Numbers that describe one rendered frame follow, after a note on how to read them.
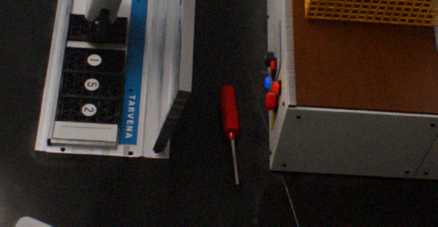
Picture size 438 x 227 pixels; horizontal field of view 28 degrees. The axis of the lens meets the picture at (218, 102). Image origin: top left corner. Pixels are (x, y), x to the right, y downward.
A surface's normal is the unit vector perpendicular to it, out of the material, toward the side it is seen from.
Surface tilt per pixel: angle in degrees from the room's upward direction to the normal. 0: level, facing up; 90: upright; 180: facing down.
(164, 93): 11
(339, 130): 90
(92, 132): 0
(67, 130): 0
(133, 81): 0
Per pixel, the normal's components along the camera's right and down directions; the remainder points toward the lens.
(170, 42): 0.28, -0.53
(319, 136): -0.02, 0.83
